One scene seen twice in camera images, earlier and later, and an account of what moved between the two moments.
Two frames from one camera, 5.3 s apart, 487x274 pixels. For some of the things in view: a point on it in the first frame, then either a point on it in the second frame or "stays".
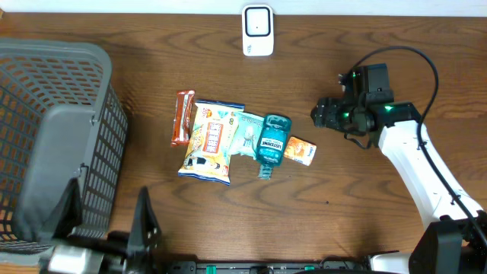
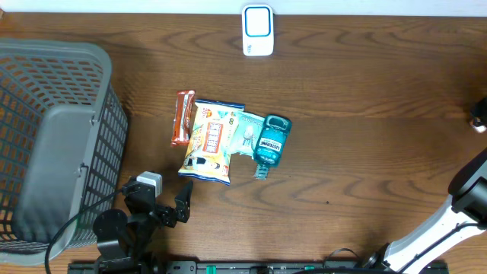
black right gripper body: [340, 116] to [481, 109]
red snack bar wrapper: [183, 105] stays
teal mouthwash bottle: [273, 140] stays
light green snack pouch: [246, 133] stays
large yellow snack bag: [210, 152] stays
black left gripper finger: [145, 234] to [183, 202]
